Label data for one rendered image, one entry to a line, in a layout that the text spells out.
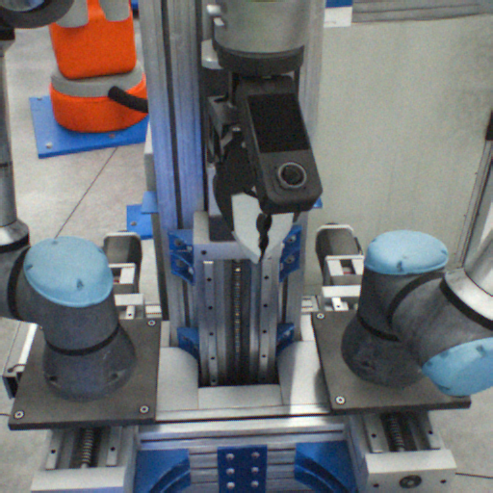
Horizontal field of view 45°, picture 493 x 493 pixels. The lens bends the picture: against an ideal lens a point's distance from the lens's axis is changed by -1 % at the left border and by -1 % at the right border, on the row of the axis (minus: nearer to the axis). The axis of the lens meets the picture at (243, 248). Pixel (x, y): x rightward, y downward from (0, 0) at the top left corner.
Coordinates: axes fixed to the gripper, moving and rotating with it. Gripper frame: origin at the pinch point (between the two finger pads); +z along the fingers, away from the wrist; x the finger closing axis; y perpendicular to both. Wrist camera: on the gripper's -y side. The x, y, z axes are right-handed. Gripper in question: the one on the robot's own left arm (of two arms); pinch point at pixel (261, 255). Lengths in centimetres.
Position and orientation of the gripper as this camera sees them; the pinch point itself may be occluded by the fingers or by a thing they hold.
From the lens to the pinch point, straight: 58.8
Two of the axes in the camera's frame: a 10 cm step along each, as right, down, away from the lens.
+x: -9.7, 1.5, -2.1
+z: -0.1, 8.0, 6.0
